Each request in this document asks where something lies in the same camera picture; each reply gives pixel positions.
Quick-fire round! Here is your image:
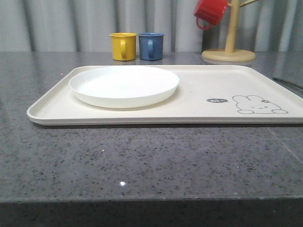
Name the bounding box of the white round plate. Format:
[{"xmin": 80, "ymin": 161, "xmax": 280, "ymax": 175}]
[{"xmin": 69, "ymin": 65, "xmax": 179, "ymax": 108}]

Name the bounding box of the silver metal fork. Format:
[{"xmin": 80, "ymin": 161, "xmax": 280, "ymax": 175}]
[{"xmin": 272, "ymin": 77, "xmax": 303, "ymax": 90}]

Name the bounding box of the cream rabbit serving tray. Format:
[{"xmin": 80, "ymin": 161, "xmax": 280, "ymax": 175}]
[{"xmin": 27, "ymin": 65, "xmax": 303, "ymax": 125}]

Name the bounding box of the blue enamel mug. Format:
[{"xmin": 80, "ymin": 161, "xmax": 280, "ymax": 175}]
[{"xmin": 138, "ymin": 33, "xmax": 164, "ymax": 61}]

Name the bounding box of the yellow enamel mug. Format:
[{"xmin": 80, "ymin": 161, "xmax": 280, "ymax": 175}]
[{"xmin": 109, "ymin": 33, "xmax": 137, "ymax": 61}]

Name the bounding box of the wooden mug tree stand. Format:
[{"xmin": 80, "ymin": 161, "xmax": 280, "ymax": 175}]
[{"xmin": 202, "ymin": 0, "xmax": 257, "ymax": 62}]

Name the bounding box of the red enamel mug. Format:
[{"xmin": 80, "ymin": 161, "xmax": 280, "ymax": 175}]
[{"xmin": 194, "ymin": 0, "xmax": 229, "ymax": 30}]

